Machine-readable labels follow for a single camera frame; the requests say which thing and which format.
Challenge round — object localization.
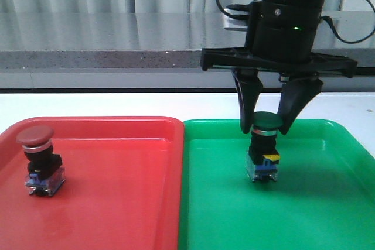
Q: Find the green plastic tray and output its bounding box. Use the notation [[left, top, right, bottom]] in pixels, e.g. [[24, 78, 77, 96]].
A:
[[179, 119, 374, 249]]

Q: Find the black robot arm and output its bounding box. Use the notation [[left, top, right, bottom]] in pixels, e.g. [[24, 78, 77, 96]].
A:
[[200, 0, 357, 133]]

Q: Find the black cable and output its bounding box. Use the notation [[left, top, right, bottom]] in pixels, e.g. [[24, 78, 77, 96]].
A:
[[215, 0, 375, 44]]

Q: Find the red plastic tray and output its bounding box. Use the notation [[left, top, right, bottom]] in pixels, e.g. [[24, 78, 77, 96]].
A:
[[1, 117, 184, 249]]

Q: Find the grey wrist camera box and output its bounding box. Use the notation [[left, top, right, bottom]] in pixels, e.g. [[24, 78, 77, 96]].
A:
[[222, 4, 248, 32]]

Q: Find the green mushroom push button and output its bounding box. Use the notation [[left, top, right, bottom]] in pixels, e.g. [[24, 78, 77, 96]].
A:
[[246, 111, 283, 182]]

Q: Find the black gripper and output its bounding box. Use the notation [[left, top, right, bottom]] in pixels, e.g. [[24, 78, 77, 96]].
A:
[[200, 1, 357, 135]]

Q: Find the grey stone countertop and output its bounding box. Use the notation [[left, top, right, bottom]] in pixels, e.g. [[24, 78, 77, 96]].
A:
[[0, 11, 375, 90]]

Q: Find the red mushroom push button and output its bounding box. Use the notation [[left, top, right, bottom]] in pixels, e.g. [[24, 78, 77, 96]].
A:
[[16, 125, 66, 197]]

